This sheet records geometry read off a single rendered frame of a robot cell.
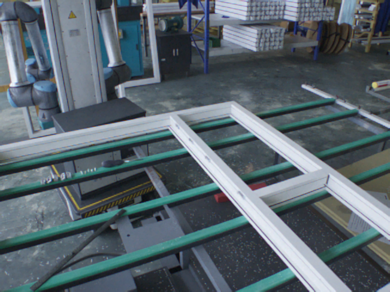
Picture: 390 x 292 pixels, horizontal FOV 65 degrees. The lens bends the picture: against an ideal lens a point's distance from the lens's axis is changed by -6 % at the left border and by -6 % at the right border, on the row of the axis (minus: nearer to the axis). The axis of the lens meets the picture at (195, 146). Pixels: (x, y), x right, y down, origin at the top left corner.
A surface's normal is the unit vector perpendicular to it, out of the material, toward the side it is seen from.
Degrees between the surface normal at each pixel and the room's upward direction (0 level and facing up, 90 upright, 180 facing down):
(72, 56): 90
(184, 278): 0
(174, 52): 90
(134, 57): 90
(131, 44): 90
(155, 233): 0
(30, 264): 0
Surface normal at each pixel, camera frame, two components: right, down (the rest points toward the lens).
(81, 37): 0.59, 0.40
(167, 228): 0.00, -0.87
